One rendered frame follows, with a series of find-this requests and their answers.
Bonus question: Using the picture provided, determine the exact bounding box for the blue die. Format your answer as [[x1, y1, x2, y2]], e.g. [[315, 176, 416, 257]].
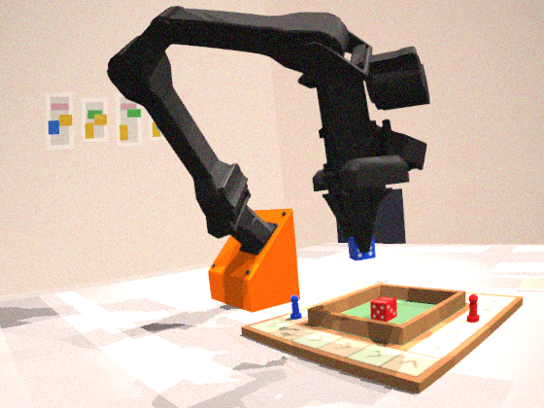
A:
[[347, 236, 376, 261]]

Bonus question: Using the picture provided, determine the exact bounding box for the red die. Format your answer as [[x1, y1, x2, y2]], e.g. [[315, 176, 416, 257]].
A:
[[370, 297, 397, 322]]

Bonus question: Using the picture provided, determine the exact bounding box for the blue pawn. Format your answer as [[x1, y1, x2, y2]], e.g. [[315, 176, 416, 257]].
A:
[[289, 294, 302, 320]]

